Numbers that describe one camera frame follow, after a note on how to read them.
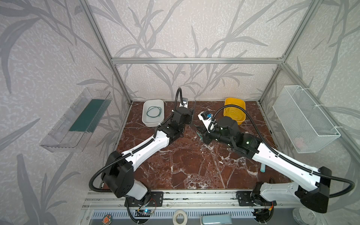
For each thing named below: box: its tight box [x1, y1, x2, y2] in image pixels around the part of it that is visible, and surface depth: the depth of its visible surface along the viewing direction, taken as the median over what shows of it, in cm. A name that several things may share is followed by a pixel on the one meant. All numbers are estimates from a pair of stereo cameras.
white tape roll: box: [172, 209, 188, 225], surface depth 69 cm
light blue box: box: [200, 213, 233, 225], surface depth 65 cm
